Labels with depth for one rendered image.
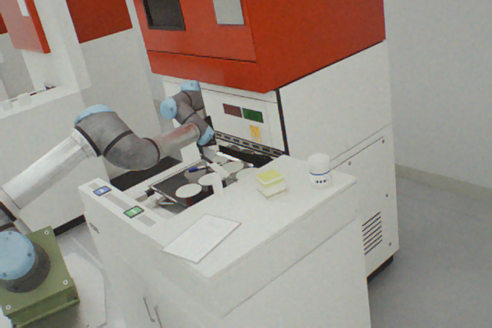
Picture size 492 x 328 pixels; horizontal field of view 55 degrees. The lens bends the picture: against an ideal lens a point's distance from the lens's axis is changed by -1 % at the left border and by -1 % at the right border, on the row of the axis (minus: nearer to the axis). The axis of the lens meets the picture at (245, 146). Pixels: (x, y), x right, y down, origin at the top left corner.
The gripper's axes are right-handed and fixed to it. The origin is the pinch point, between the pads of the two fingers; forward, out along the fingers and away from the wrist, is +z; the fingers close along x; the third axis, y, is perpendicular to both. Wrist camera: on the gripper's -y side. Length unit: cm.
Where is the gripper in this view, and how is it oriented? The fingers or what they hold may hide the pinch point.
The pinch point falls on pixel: (204, 164)
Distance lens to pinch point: 200.2
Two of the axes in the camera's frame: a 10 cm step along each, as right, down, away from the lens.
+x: -1.1, -3.9, 9.1
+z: 1.9, 9.0, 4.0
